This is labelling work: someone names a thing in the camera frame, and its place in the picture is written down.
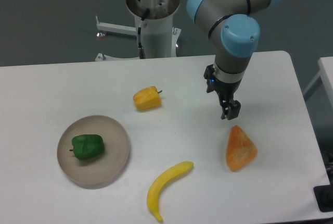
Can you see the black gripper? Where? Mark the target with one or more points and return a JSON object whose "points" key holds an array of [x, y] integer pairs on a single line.
{"points": [[225, 92]]}

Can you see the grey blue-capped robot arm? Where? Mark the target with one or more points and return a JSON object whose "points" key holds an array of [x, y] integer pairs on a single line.
{"points": [[227, 24]]}

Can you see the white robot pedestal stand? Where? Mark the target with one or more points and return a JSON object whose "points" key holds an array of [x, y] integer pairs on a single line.
{"points": [[154, 30]]}

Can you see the beige round plate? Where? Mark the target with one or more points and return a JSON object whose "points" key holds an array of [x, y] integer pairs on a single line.
{"points": [[104, 169]]}

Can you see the orange toy fruit wedge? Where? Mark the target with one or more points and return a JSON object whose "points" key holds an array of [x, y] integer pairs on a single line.
{"points": [[240, 150]]}

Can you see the yellow toy banana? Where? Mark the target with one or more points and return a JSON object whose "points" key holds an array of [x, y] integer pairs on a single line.
{"points": [[161, 182]]}

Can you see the green toy bell pepper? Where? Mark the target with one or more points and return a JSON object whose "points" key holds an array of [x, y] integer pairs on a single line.
{"points": [[87, 146]]}

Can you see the black device at edge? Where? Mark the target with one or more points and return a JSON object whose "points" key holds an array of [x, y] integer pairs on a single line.
{"points": [[323, 193]]}

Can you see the yellow toy bell pepper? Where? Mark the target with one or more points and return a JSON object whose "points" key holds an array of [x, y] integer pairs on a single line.
{"points": [[147, 98]]}

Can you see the white side table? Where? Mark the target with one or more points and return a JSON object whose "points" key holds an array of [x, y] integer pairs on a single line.
{"points": [[322, 77]]}

